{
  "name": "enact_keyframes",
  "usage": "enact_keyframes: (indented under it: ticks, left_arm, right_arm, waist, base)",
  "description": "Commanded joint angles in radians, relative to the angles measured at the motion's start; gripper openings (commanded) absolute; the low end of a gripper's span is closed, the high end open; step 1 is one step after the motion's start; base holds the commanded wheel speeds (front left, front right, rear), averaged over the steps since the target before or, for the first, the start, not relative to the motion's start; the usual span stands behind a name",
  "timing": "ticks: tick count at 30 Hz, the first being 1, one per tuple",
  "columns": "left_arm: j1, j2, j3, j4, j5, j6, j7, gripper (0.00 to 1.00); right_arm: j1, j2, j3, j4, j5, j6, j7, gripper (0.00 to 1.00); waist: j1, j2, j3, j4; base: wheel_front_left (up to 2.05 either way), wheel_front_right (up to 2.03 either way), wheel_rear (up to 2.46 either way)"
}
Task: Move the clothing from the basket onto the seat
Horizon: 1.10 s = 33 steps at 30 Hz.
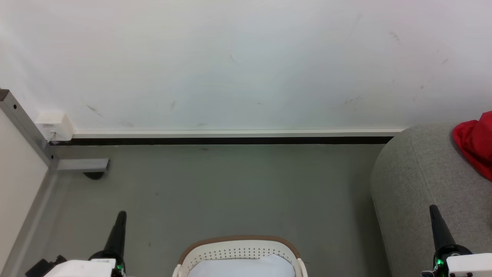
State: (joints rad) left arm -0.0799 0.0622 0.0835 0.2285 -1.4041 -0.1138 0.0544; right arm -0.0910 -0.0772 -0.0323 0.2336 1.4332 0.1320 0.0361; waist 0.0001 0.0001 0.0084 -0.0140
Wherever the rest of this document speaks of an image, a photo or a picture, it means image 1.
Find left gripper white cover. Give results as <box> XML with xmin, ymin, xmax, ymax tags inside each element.
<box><xmin>24</xmin><ymin>210</ymin><xmax>128</xmax><ymax>277</ymax></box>

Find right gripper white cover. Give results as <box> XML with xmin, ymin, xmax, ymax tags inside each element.
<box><xmin>421</xmin><ymin>204</ymin><xmax>492</xmax><ymax>277</ymax></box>

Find red jacket with white stripes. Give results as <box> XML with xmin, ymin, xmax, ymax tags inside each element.
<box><xmin>452</xmin><ymin>111</ymin><xmax>492</xmax><ymax>182</ymax></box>

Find white laundry basket brown rim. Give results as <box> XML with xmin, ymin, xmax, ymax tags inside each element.
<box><xmin>171</xmin><ymin>235</ymin><xmax>309</xmax><ymax>277</ymax></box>

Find grey fabric sofa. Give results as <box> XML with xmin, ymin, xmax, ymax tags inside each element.
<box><xmin>369</xmin><ymin>122</ymin><xmax>492</xmax><ymax>277</ymax></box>

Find beige partition panel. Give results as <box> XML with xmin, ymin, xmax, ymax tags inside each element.
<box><xmin>0</xmin><ymin>110</ymin><xmax>50</xmax><ymax>266</ymax></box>

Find white and black baseboard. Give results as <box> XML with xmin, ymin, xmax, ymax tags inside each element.
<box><xmin>71</xmin><ymin>128</ymin><xmax>405</xmax><ymax>146</ymax></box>

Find white wall junction box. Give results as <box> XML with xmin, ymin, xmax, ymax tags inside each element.
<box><xmin>35</xmin><ymin>110</ymin><xmax>75</xmax><ymax>142</ymax></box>

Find grey metal partition frame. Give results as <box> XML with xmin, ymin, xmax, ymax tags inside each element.
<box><xmin>0</xmin><ymin>88</ymin><xmax>111</xmax><ymax>172</ymax></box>

